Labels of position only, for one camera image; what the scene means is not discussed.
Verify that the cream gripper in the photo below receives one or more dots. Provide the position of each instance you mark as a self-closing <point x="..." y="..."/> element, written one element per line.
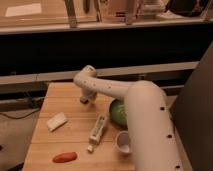
<point x="91" y="95"/>

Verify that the grey eraser block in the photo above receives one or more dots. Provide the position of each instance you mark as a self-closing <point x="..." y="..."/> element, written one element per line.
<point x="84" y="100"/>

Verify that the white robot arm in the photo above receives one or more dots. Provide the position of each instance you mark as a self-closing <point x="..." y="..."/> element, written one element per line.
<point x="150" y="128"/>

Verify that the green bowl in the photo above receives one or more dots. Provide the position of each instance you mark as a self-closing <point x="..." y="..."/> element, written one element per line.
<point x="117" y="112"/>

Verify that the white tube with cap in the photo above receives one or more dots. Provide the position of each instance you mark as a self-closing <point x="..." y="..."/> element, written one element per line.
<point x="97" y="132"/>

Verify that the white sponge block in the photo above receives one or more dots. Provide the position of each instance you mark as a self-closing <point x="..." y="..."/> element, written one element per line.
<point x="56" y="121"/>

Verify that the white paper cup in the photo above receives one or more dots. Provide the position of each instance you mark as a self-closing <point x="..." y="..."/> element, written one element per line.
<point x="122" y="143"/>

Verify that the orange carrot toy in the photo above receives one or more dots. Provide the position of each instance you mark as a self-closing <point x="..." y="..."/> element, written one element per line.
<point x="65" y="157"/>

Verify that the white paper sheet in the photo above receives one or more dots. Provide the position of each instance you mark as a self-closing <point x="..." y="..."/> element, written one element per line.
<point x="29" y="9"/>

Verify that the dark bag top right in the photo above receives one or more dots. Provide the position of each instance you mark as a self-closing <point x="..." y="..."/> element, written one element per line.
<point x="187" y="8"/>

